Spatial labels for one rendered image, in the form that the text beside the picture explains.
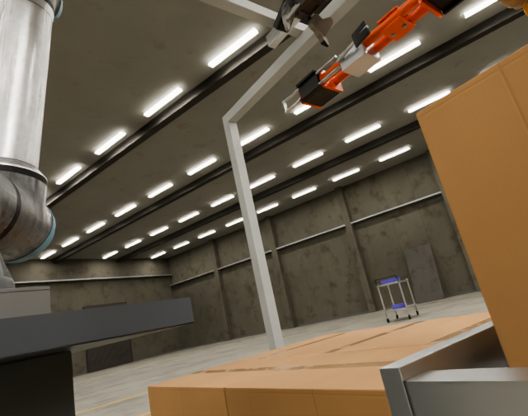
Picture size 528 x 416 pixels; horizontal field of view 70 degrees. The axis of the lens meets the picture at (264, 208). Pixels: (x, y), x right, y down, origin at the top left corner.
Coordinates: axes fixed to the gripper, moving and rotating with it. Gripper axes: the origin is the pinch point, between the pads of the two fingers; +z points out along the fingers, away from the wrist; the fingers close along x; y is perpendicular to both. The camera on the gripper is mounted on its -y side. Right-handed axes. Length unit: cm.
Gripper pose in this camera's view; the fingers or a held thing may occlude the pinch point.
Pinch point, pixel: (307, 41)
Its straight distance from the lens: 110.8
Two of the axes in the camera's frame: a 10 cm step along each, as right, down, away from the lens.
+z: 2.1, 9.4, -2.8
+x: 7.9, 0.1, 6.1
